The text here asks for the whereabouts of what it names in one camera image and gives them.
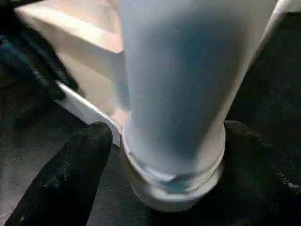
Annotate white plastic table leg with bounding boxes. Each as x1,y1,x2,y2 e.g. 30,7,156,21
119,0,280,203

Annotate white plastic table top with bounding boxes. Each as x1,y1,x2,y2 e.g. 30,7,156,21
14,0,301,212

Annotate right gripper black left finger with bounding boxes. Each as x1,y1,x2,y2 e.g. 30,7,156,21
4,121,113,226

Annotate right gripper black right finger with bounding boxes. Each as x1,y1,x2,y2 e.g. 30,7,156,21
211,120,301,226

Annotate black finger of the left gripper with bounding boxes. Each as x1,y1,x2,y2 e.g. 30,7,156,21
0,36,65,102
15,27,79,95

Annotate black plastic mat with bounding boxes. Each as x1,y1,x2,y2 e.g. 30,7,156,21
0,11,301,226

